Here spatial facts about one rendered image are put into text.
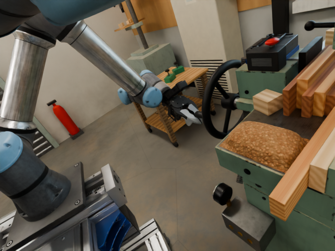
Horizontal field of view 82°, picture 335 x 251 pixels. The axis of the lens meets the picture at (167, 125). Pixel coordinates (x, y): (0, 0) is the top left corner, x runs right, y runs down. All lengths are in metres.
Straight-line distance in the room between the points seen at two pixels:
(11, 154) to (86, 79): 2.69
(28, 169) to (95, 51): 0.37
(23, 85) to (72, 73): 2.49
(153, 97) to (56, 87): 2.56
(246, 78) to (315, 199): 0.34
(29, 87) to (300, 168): 0.70
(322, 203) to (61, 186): 0.62
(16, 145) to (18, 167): 0.06
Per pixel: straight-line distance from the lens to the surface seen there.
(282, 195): 0.30
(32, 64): 0.72
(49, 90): 3.16
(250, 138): 0.39
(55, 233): 0.75
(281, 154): 0.37
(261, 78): 0.57
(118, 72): 0.64
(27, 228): 0.71
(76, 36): 0.61
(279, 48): 0.54
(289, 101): 0.47
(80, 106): 3.26
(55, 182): 0.68
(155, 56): 2.55
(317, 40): 0.59
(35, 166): 0.65
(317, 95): 0.46
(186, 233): 1.37
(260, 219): 0.64
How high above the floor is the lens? 1.19
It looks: 32 degrees down
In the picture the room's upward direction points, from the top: 23 degrees counter-clockwise
